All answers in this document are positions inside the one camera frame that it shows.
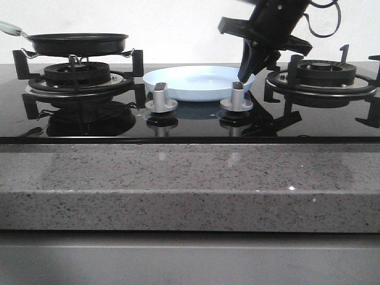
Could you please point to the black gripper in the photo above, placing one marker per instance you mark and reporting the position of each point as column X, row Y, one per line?
column 268, row 30

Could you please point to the light blue plate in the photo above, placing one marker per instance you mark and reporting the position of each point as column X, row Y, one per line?
column 198, row 83

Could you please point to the silver stove knob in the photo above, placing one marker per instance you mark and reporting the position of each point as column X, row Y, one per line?
column 161, row 102
column 237, row 102

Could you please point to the black gas burner with grate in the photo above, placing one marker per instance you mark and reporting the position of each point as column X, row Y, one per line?
column 324, row 84
column 77, row 79

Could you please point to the black glass cooktop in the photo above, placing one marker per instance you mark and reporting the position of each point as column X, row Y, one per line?
column 125, row 119

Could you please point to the black frying pan green handle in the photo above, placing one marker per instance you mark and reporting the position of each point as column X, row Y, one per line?
column 65, row 44

